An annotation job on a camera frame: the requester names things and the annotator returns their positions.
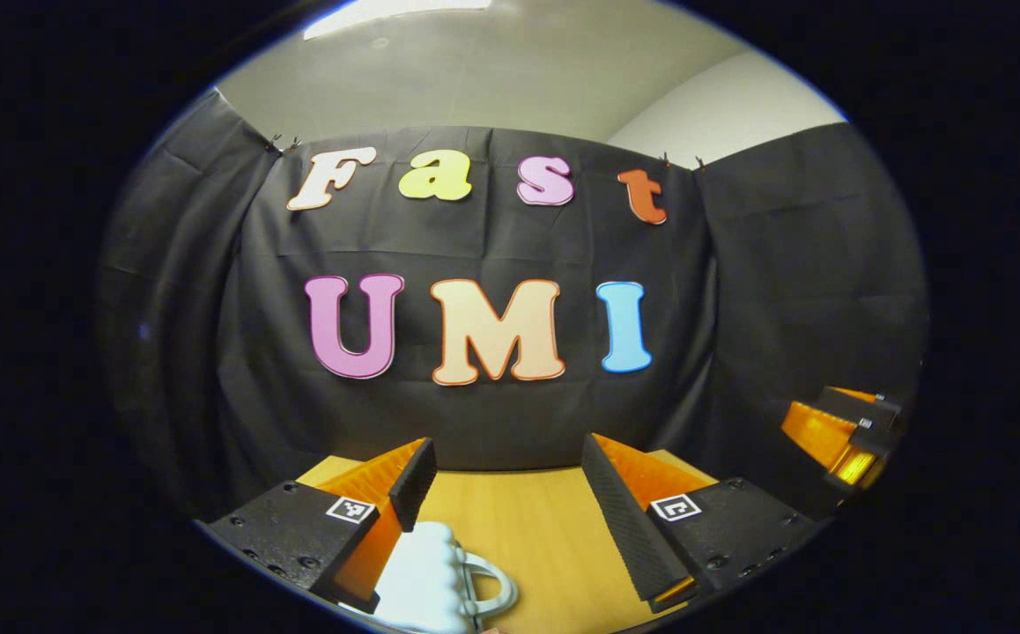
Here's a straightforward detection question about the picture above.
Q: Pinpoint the light blue suitcase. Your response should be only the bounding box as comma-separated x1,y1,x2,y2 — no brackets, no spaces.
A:
338,521,520,634

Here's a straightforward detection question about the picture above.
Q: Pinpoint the ceiling light panel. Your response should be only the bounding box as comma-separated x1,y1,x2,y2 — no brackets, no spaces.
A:
303,0,493,41

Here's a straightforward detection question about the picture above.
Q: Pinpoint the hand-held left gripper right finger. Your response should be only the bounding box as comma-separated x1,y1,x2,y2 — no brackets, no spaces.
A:
580,432,821,616

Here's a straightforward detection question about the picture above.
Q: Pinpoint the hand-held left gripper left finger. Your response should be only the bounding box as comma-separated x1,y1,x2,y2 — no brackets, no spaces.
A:
196,437,440,616

